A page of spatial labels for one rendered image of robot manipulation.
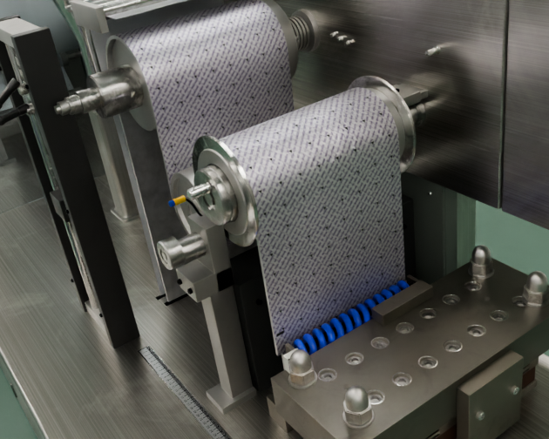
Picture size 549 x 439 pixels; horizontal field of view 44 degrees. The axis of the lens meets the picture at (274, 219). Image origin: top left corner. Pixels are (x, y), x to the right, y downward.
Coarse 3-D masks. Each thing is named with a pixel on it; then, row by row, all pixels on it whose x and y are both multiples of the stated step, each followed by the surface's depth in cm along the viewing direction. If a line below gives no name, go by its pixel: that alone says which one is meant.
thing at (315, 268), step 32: (384, 192) 93; (320, 224) 88; (352, 224) 91; (384, 224) 95; (288, 256) 86; (320, 256) 90; (352, 256) 93; (384, 256) 97; (288, 288) 88; (320, 288) 92; (352, 288) 96; (384, 288) 100; (288, 320) 90; (320, 320) 94
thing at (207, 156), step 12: (384, 96) 92; (396, 120) 91; (204, 156) 85; (216, 156) 82; (228, 168) 80; (240, 192) 80; (240, 204) 81; (240, 216) 83; (228, 228) 87; (240, 228) 84
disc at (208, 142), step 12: (204, 144) 84; (216, 144) 81; (228, 156) 79; (240, 168) 78; (240, 180) 79; (252, 192) 79; (252, 204) 79; (252, 216) 80; (252, 228) 82; (240, 240) 86; (252, 240) 83
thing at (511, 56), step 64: (320, 0) 108; (384, 0) 96; (448, 0) 87; (512, 0) 79; (320, 64) 115; (384, 64) 101; (448, 64) 91; (512, 64) 82; (448, 128) 95; (512, 128) 86; (512, 192) 90
